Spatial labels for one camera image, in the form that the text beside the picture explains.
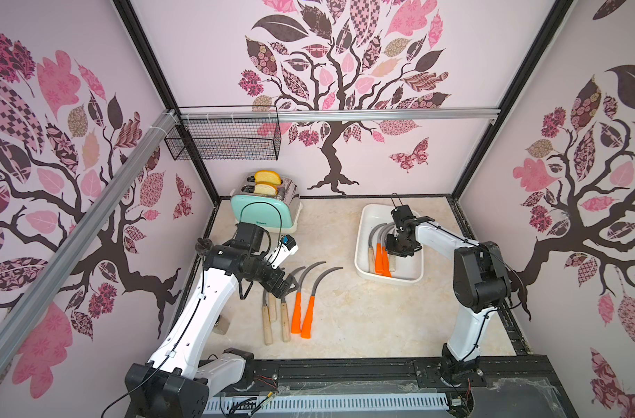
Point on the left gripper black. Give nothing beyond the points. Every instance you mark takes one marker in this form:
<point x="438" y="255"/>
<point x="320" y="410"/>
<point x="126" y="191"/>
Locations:
<point x="280" y="290"/>

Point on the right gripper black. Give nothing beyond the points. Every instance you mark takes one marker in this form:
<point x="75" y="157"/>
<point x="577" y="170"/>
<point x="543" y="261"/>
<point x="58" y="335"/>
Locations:
<point x="395" y="245"/>

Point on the orange handle sickle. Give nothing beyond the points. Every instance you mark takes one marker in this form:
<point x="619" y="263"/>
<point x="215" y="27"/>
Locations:
<point x="378" y="267"/>
<point x="297" y="319"/>
<point x="306" y="331"/>
<point x="383" y="255"/>

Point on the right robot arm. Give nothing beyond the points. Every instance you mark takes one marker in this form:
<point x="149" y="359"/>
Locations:
<point x="480" y="284"/>

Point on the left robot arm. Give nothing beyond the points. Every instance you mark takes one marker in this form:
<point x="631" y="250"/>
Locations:
<point x="174" y="382"/>

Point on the white storage box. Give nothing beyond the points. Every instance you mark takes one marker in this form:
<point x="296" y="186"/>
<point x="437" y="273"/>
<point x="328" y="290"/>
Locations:
<point x="409" y="270"/>

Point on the mint green toaster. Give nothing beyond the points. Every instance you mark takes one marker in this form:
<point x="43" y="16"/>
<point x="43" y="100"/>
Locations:
<point x="274" y="213"/>

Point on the small jar with black lid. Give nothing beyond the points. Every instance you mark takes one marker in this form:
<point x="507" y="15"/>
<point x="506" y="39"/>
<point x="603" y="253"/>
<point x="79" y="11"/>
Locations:
<point x="221" y="326"/>

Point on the pale bread slice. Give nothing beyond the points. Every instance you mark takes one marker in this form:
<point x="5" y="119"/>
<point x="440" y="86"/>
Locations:
<point x="266" y="189"/>

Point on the yellow bread slice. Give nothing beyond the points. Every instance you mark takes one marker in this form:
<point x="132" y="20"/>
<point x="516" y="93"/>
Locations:
<point x="268" y="177"/>

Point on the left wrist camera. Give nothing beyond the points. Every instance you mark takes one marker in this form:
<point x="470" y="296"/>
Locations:
<point x="285" y="249"/>

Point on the aluminium rail back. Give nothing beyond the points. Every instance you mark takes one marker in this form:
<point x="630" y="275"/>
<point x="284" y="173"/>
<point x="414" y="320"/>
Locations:
<point x="380" y="113"/>

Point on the aluminium rail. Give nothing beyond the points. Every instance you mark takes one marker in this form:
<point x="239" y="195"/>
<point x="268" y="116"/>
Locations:
<point x="380" y="113"/>
<point x="17" y="325"/>

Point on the white cable duct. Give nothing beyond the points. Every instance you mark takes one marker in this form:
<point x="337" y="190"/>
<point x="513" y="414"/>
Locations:
<point x="324" y="405"/>

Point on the black wire basket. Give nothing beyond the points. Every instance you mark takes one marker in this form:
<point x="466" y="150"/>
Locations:
<point x="226" y="133"/>

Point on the aluminium rail left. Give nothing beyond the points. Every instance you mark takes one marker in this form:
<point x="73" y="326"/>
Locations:
<point x="17" y="325"/>

